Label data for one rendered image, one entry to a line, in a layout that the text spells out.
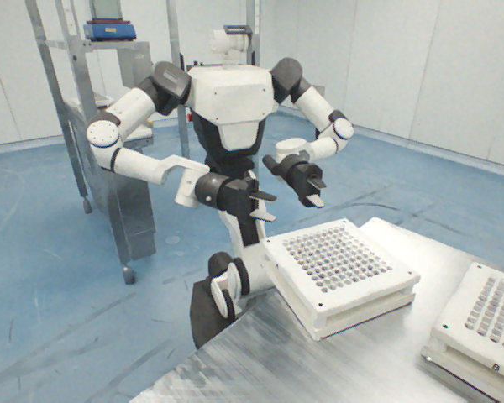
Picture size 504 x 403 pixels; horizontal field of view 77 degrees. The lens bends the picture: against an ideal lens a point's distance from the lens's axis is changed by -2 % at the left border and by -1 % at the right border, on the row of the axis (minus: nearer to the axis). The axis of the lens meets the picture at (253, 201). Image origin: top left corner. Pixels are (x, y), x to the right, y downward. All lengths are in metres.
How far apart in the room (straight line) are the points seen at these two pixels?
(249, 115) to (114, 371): 1.31
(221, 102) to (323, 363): 0.77
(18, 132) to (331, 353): 5.04
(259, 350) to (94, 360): 1.32
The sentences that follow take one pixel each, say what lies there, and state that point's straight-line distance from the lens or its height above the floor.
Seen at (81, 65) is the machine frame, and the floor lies 1.26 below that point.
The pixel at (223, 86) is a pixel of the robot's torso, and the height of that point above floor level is 1.24.
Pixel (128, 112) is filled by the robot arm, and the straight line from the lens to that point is 0.99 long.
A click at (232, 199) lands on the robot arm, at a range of 0.78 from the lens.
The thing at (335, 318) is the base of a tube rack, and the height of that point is 0.91.
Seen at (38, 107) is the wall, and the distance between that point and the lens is 5.28.
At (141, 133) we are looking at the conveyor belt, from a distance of 1.89.
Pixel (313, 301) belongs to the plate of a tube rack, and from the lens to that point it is 0.61.
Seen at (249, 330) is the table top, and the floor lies 0.89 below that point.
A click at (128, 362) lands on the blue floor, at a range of 1.80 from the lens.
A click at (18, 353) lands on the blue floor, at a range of 2.08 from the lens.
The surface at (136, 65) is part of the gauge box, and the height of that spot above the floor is 1.24.
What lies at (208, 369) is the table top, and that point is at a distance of 0.61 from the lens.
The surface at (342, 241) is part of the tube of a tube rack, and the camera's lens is 0.76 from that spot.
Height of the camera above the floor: 1.39
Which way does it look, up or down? 28 degrees down
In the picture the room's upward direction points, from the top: straight up
